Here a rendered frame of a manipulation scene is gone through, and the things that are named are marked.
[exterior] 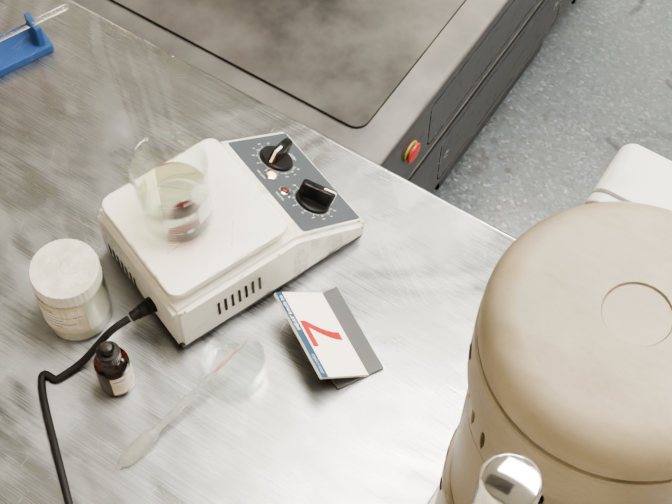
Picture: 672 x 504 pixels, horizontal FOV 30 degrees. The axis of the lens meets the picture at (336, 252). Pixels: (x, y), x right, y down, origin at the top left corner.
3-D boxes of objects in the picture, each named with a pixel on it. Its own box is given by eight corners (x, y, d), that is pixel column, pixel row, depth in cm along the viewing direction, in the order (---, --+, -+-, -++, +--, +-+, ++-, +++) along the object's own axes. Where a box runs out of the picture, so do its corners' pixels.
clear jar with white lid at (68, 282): (63, 275, 113) (46, 228, 106) (124, 294, 112) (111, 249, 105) (34, 332, 110) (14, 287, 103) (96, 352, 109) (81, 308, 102)
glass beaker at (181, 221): (208, 182, 108) (200, 123, 101) (223, 244, 105) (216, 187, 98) (128, 199, 107) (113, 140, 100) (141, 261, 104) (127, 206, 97)
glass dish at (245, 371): (204, 401, 107) (201, 390, 105) (201, 343, 109) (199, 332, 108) (268, 396, 107) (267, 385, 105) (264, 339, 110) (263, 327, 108)
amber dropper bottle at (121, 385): (94, 390, 107) (80, 354, 101) (110, 361, 109) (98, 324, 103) (125, 403, 107) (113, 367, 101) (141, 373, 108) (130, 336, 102)
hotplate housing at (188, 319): (284, 145, 120) (281, 93, 114) (366, 239, 115) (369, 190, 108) (84, 263, 114) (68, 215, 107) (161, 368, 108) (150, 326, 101)
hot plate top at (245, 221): (214, 138, 111) (213, 132, 110) (293, 232, 106) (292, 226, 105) (97, 206, 107) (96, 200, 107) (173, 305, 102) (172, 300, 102)
